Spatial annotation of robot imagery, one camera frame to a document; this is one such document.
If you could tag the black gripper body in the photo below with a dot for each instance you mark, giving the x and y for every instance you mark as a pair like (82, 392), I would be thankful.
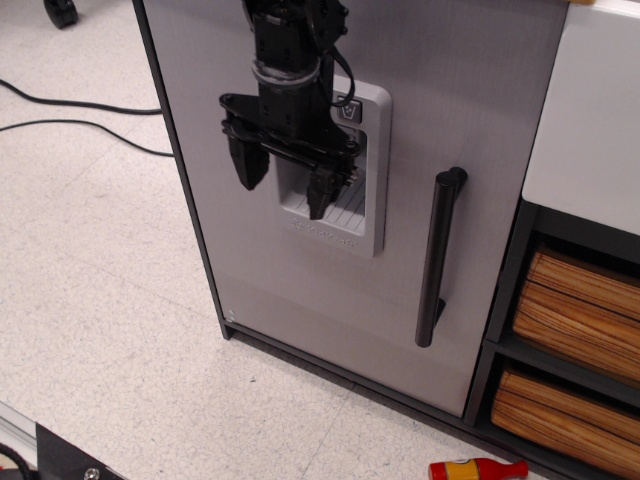
(296, 122)

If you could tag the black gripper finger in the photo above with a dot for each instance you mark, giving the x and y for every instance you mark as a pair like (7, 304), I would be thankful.
(325, 184)
(250, 160)

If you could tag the black bar door handle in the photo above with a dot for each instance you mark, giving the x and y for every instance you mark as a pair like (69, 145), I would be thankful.
(448, 185)

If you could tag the grey toy fridge door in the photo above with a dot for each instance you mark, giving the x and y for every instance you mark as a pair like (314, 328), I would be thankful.
(468, 80)

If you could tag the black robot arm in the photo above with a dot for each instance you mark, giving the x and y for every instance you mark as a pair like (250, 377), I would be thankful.
(295, 42)

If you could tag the dark grey fridge cabinet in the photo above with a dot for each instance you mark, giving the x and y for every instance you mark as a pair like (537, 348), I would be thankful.
(533, 226)

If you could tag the grey water dispenser panel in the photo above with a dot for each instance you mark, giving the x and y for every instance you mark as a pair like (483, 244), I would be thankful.
(355, 222)

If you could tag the black caster wheel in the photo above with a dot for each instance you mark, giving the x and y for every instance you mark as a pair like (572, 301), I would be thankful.
(62, 13)

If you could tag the upper wooden basket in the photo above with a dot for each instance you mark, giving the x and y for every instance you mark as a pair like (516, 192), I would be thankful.
(581, 311)

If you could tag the wooden basket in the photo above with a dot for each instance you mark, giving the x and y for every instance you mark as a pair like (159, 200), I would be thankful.
(581, 311)
(568, 422)

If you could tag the red toy ketchup bottle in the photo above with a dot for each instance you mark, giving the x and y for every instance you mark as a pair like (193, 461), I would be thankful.
(477, 469)

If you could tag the lower wooden basket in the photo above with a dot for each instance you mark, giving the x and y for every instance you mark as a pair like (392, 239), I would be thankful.
(568, 422)

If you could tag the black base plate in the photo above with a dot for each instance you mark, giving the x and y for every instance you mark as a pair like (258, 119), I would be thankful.
(59, 459)

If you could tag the aluminium rail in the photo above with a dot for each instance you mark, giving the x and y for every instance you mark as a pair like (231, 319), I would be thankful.
(18, 432)

